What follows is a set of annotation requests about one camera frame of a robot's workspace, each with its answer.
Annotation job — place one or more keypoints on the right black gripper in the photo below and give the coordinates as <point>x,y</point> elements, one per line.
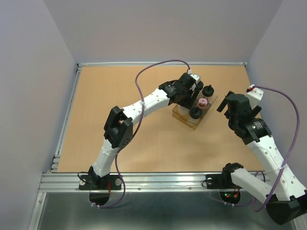
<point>255,110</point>

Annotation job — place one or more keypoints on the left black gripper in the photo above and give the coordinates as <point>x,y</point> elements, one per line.
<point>189,102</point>

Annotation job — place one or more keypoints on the pink cap spice bottle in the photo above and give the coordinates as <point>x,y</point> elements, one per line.
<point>202,103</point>

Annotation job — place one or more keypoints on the green cap spice bottle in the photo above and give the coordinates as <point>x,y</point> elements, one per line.
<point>183,111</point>

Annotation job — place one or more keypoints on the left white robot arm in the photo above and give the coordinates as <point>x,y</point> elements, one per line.
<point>121,121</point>

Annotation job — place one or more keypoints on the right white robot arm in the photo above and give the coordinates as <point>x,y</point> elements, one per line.
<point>285,198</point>

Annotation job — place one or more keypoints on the amber clear organizer box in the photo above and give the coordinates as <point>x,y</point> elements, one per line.
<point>185,119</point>

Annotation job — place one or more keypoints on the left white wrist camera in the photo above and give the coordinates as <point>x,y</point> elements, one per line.
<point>194,76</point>

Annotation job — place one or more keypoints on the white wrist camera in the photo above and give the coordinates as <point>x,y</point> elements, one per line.
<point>254,95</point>
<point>194,76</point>

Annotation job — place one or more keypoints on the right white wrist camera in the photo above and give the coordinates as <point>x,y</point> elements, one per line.
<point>254,95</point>

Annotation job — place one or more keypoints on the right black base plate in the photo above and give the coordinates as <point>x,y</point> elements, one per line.
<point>219,181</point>

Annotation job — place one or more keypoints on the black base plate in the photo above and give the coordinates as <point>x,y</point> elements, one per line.
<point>219,181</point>
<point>108,182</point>

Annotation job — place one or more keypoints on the aluminium front rail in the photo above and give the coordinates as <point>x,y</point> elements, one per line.
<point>135,182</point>

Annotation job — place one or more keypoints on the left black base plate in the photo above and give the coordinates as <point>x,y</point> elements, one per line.
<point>108,182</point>

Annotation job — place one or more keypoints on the aluminium left side rail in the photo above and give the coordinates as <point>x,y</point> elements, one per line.
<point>57,154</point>

